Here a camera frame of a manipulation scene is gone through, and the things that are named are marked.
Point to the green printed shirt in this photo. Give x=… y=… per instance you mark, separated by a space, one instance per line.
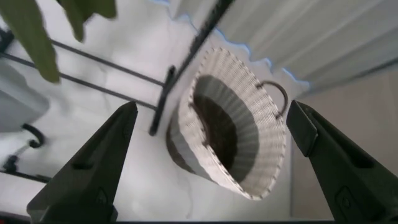
x=34 y=37

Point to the pale grey garment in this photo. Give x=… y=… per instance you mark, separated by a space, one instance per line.
x=18 y=102

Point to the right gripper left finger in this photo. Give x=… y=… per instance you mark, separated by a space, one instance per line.
x=84 y=180

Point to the black clothes rack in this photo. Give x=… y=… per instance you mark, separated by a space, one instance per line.
x=161 y=105

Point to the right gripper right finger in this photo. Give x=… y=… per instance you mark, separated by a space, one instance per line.
x=351 y=180

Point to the white laundry basket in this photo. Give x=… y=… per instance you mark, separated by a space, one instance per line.
x=267 y=130

